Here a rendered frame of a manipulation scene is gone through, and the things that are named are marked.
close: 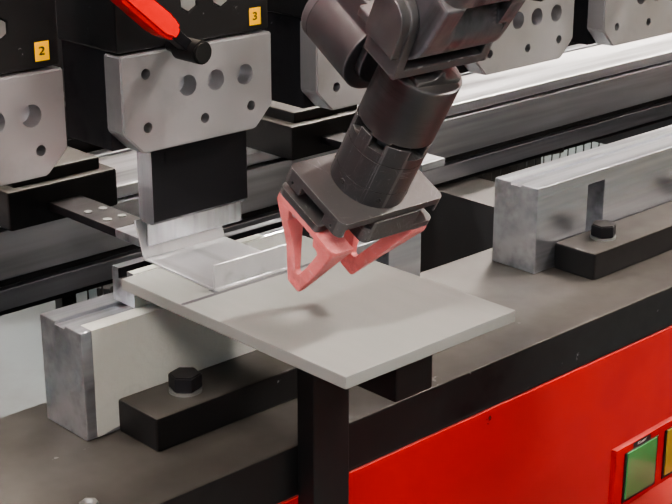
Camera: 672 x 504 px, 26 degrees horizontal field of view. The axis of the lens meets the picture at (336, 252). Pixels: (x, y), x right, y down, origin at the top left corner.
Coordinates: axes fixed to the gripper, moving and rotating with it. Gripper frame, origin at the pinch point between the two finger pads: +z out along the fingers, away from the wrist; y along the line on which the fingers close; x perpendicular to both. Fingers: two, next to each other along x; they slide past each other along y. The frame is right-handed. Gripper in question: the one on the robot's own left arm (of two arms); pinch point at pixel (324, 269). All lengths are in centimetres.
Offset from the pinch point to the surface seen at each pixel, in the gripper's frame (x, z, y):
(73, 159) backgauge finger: -33.3, 18.8, -3.0
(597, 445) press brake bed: 12, 28, -41
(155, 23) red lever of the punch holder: -17.7, -10.8, 7.6
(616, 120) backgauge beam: -30, 31, -95
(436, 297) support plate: 5.0, 1.0, -8.3
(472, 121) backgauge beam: -33, 27, -64
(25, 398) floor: -115, 183, -85
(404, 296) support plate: 3.4, 1.9, -6.7
